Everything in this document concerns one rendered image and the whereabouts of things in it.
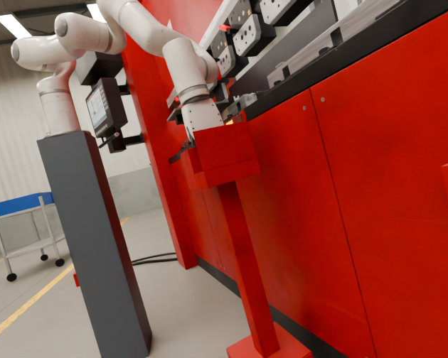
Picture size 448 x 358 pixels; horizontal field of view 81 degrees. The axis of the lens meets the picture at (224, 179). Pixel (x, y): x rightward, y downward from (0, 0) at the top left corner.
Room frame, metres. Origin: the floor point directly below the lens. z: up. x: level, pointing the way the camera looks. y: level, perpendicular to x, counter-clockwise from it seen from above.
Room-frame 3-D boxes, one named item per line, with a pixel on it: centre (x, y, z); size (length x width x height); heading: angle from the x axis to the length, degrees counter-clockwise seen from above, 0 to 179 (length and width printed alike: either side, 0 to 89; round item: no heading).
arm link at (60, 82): (1.19, 0.59, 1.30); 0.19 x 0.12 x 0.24; 144
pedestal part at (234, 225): (0.79, 0.01, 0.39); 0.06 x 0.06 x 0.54; 21
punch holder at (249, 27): (0.98, -0.24, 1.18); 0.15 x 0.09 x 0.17; 23
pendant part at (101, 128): (2.22, 0.81, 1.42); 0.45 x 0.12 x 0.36; 42
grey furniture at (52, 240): (3.75, 2.71, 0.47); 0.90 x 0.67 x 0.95; 11
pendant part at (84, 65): (2.32, 0.78, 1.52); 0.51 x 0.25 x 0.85; 42
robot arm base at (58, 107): (1.16, 0.61, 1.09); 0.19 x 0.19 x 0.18
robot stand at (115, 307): (1.16, 0.61, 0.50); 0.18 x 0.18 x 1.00; 11
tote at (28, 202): (3.58, 2.70, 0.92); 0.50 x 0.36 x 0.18; 101
